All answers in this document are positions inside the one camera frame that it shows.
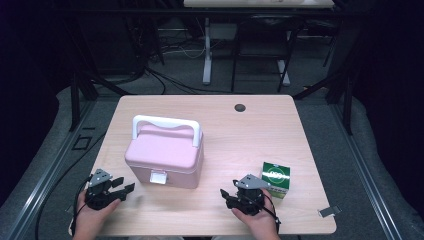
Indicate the dark curtain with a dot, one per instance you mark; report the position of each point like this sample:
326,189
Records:
393,100
26,100

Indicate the black table grommet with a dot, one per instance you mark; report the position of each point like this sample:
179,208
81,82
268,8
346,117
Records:
240,107

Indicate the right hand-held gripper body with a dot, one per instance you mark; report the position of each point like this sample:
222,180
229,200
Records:
250,200

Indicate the person's right hand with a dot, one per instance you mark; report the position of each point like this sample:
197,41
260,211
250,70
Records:
261,223

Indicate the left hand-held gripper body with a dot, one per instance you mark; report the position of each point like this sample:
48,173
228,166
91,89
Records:
100,196

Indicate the green cardboard box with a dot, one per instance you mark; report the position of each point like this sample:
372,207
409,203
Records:
276,175

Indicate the black chair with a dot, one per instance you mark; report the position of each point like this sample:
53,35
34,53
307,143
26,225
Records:
266,23

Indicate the aluminium rail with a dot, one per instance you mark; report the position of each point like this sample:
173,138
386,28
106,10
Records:
45,180
370,186

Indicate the person's left hand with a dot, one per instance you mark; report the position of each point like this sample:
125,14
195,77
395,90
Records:
90,220

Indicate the white desk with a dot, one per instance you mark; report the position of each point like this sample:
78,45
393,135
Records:
207,50

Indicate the black metal stand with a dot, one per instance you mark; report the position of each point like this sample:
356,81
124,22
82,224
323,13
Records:
348,110
75,106

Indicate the pink storage box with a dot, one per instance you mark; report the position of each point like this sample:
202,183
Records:
163,153

